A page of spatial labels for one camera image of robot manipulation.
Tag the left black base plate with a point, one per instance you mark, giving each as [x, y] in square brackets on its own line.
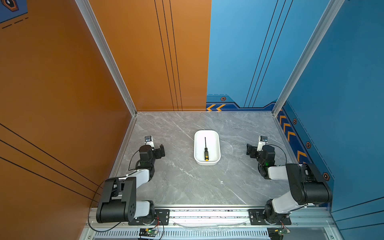
[160, 215]

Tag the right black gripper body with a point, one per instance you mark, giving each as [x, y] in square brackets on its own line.
[255, 154]

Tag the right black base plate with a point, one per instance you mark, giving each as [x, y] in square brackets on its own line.
[261, 217]

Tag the left green circuit board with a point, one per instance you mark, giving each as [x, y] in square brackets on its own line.
[148, 234]

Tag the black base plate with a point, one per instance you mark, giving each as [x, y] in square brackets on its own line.
[160, 215]
[261, 217]

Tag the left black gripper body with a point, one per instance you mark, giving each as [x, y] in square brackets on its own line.
[155, 155]

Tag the left aluminium corner post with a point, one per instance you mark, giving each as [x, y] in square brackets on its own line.
[99, 38]

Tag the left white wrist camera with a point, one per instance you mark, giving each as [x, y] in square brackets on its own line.
[149, 141]

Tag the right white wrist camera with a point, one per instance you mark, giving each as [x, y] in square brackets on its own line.
[263, 140]

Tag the white plastic bin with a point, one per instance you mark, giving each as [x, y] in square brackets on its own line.
[213, 144]

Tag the aluminium corner post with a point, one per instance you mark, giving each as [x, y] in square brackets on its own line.
[99, 38]
[318, 34]

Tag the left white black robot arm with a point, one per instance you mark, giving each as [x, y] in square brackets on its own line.
[118, 202]

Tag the yellow black screwdriver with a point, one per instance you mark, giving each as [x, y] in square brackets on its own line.
[206, 152]

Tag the green circuit board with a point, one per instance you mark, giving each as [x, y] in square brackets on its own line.
[278, 234]
[148, 234]

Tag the right aluminium corner post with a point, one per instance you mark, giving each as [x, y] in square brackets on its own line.
[318, 34]

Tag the right green circuit board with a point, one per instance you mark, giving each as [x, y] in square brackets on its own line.
[278, 234]

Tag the aluminium front rail frame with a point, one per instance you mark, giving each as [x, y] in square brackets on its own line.
[219, 223]

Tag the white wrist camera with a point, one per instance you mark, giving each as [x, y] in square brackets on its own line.
[263, 140]
[149, 141]

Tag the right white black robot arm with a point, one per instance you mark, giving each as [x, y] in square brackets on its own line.
[307, 185]

